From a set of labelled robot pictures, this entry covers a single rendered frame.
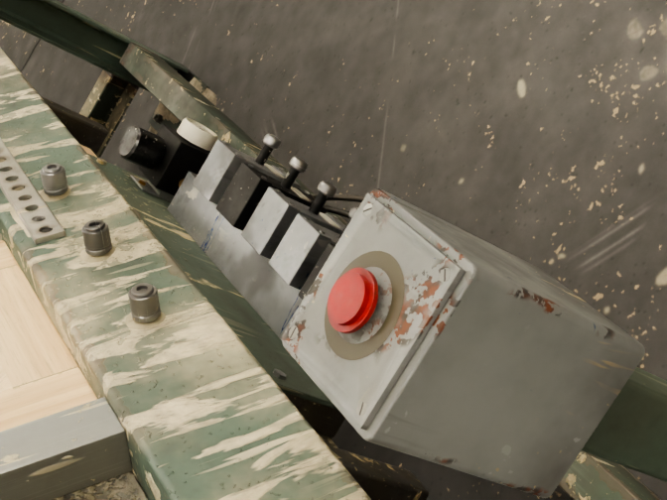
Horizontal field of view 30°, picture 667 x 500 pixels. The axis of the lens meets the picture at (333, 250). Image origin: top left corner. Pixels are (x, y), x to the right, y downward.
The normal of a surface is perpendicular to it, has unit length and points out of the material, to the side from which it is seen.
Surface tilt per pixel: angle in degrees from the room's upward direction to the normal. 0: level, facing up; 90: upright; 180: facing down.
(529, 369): 90
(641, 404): 90
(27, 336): 51
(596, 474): 0
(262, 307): 0
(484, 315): 90
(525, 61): 0
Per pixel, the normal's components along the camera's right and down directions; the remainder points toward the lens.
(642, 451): 0.46, 0.43
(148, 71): -0.73, -0.32
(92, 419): -0.06, -0.86
